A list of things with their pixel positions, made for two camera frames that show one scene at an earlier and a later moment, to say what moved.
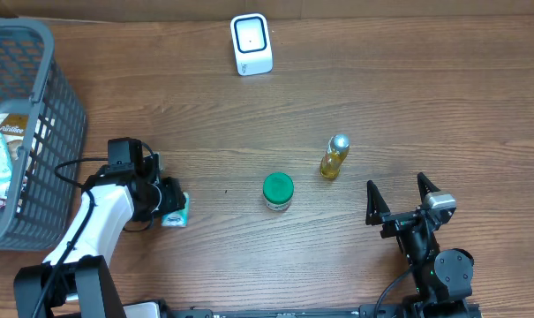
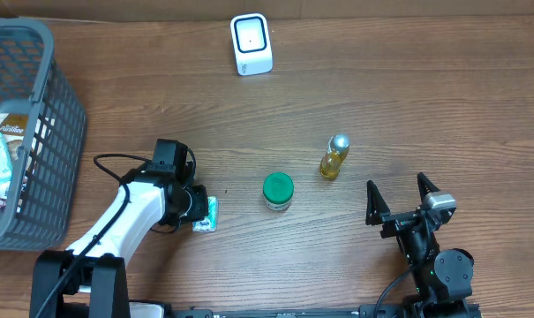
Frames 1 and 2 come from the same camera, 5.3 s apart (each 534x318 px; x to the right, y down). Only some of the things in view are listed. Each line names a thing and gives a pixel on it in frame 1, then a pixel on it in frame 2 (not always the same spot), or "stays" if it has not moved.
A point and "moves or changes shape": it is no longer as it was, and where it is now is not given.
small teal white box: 178,218 moves or changes shape
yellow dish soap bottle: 337,149 stays
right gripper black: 397,221 stays
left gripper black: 174,205 -> 200,205
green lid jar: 277,189 stays
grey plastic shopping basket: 22,76 stays
